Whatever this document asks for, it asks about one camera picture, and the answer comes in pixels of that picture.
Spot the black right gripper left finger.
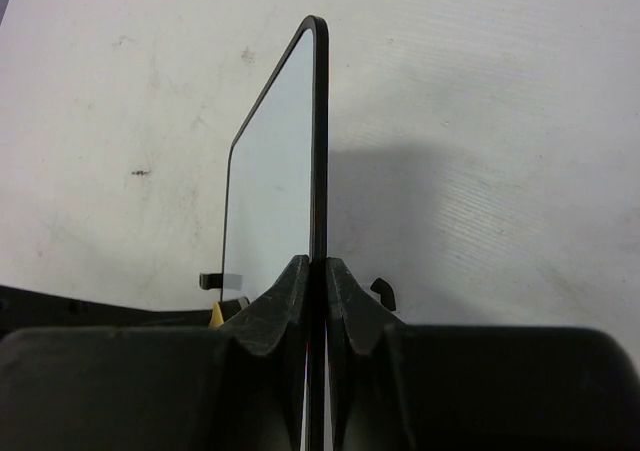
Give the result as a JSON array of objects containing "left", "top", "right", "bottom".
[{"left": 0, "top": 254, "right": 310, "bottom": 451}]

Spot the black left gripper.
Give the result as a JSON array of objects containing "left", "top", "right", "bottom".
[{"left": 0, "top": 283, "right": 251, "bottom": 340}]

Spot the small black-framed whiteboard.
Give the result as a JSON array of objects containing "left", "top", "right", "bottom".
[{"left": 198, "top": 14, "right": 399, "bottom": 451}]

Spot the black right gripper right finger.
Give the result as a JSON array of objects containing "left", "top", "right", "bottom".
[{"left": 326, "top": 258, "right": 639, "bottom": 450}]

